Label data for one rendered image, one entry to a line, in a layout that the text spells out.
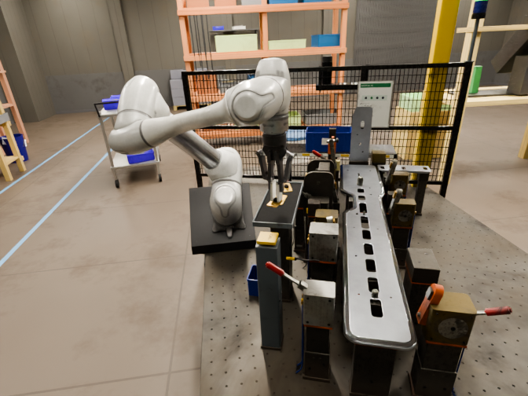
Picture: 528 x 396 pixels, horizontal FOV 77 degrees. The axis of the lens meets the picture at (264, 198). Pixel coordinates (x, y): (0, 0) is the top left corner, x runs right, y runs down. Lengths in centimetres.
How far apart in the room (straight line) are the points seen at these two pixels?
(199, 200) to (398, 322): 124
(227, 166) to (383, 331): 105
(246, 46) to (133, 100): 475
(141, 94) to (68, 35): 1049
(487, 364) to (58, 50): 1170
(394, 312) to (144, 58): 1072
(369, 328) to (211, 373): 58
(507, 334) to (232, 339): 102
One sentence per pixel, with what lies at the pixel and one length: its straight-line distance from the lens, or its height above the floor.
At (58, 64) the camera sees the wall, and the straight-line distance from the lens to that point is 1197.
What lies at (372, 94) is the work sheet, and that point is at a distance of 241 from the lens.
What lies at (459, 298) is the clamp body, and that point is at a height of 106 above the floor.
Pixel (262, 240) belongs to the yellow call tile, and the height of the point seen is 116.
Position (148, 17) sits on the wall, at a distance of 1124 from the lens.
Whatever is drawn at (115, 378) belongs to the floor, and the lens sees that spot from 234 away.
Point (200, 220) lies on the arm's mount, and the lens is 185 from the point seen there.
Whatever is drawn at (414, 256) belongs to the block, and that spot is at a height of 103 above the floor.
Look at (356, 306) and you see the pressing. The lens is 106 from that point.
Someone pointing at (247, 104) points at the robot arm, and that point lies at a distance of 80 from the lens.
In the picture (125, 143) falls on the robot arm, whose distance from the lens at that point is 126.
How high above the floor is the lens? 172
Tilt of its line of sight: 25 degrees down
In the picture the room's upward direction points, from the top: 3 degrees counter-clockwise
